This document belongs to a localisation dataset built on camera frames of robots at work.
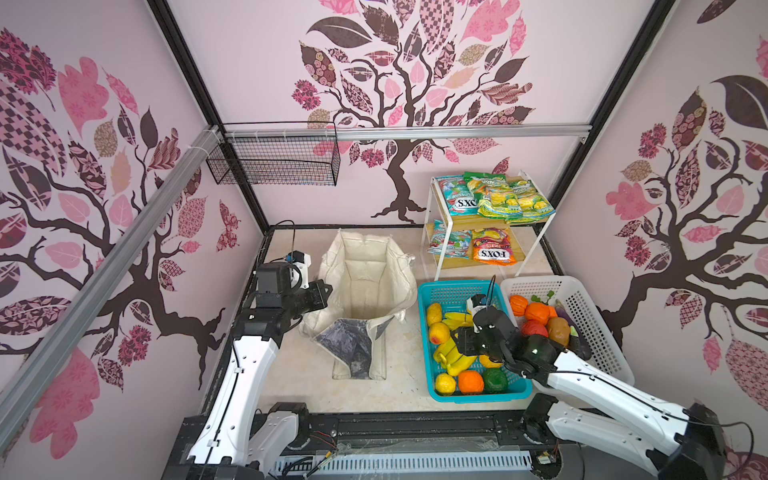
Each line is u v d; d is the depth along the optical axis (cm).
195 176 81
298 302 62
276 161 122
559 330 84
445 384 77
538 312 90
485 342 62
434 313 90
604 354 81
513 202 75
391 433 74
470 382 76
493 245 90
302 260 68
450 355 83
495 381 77
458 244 90
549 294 95
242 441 39
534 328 84
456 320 88
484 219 75
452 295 92
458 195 78
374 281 100
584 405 50
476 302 70
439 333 85
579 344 83
